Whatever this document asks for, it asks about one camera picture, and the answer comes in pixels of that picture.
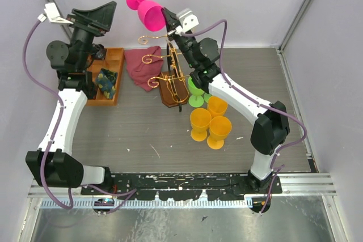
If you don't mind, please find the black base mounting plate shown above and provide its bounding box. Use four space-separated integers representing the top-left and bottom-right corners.
81 172 282 202

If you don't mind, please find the red cloth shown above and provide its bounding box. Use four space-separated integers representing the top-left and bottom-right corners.
124 46 164 92

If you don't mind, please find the green wine glass left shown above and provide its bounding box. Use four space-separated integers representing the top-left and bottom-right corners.
188 77 204 108

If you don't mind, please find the orange wine glass back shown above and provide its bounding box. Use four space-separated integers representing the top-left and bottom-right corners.
207 96 228 118

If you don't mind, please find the blue floral fabric pouch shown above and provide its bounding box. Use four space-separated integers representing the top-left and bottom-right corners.
95 68 118 100

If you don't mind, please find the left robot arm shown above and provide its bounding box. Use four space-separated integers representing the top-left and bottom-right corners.
26 1 117 194

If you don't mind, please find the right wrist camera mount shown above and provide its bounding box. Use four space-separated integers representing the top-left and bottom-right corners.
176 9 199 35

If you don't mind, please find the green wine glass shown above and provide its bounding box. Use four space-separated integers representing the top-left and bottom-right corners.
188 77 204 108
203 92 212 103

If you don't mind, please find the orange wine glass front right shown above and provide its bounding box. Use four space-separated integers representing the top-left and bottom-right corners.
207 116 232 150

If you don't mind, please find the aluminium frame rail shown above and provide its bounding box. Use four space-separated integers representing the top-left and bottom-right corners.
27 173 337 209

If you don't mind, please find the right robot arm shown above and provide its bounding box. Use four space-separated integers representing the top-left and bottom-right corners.
161 7 290 193

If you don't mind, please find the wooden tray organizer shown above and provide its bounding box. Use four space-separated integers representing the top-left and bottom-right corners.
86 48 124 106

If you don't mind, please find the gold wire wine glass rack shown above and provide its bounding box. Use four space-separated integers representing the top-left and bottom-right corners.
138 35 189 113

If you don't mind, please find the small dark item in tray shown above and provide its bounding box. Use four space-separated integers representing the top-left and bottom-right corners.
92 44 107 60

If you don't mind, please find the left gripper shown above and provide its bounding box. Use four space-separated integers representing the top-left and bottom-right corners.
67 0 117 69

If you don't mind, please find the orange wine glass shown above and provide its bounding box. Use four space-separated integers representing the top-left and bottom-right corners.
207 96 228 118
207 116 232 150
189 108 212 142

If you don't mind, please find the orange wine glass front left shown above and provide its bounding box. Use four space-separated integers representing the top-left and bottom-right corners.
189 108 212 142

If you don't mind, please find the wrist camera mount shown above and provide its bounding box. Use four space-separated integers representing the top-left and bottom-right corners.
176 9 199 35
37 2 73 25

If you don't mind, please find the green wine glass right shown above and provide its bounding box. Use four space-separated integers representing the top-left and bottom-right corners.
203 92 212 103

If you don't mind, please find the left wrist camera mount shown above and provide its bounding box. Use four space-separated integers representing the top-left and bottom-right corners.
37 2 73 25

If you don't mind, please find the pink wine glass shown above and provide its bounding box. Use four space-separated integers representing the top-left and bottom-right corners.
126 0 166 32

